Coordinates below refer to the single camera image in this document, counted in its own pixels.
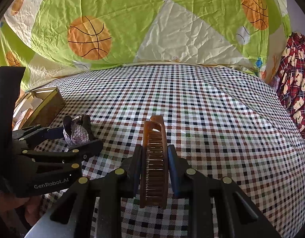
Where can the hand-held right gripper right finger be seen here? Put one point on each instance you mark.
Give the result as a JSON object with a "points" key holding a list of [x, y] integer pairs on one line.
{"points": [[174, 172]]}

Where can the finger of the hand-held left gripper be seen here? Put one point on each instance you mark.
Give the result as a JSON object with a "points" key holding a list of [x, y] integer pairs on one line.
{"points": [[54, 132], [80, 151]]}

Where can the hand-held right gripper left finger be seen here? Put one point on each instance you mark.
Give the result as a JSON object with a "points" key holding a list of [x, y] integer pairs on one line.
{"points": [[135, 171]]}

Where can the brown comb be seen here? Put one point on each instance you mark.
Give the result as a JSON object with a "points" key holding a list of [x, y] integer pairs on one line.
{"points": [[154, 178]]}

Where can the gold tin box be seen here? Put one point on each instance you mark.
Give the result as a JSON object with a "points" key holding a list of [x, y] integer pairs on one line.
{"points": [[50, 107]]}

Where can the person's left hand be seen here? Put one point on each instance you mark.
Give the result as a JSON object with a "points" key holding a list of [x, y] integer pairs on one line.
{"points": [[32, 209]]}

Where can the checked tablecloth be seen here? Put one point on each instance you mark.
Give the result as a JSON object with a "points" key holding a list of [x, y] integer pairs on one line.
{"points": [[216, 129]]}

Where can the basketball printed green bedsheet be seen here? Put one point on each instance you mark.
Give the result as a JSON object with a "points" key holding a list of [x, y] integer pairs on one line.
{"points": [[179, 29]]}

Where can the red bear printed cloth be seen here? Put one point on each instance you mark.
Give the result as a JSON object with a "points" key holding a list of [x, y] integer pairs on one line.
{"points": [[296, 79]]}

